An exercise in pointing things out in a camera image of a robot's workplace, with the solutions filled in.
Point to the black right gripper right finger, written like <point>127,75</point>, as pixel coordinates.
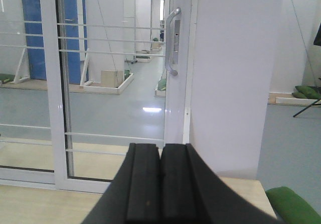
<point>193,193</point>

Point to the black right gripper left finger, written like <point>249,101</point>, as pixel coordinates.
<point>134,194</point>

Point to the white framed sliding glass door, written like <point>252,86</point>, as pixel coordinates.
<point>125,94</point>

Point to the grey metal door handle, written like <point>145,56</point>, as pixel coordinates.
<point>170,41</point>

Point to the green cushion near platform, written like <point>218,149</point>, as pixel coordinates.
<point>291,207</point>

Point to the black tripod leg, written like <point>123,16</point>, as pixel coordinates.
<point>315,103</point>

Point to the green cushions by wall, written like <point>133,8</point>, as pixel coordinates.
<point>305,92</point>

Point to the white wall panel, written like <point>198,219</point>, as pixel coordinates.
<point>235,47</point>

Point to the white door frame post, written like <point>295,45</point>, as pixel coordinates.
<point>190,69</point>

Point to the blue wall panel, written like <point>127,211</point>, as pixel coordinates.
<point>53,39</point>

